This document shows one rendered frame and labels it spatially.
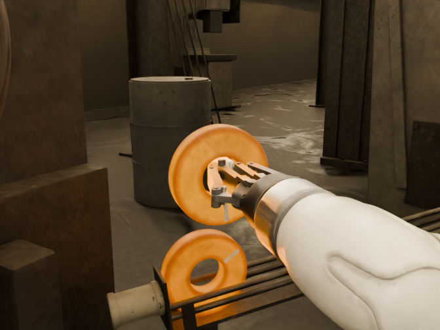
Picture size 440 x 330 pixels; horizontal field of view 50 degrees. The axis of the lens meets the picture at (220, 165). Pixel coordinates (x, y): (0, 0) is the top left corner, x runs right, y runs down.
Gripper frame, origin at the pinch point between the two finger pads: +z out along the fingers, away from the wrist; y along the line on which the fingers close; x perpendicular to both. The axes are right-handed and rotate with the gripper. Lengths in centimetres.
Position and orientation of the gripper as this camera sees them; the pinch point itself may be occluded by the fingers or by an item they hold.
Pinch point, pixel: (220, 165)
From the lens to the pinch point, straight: 71.6
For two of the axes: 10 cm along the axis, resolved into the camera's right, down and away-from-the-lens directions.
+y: 9.3, -0.9, 3.6
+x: 0.2, -9.6, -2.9
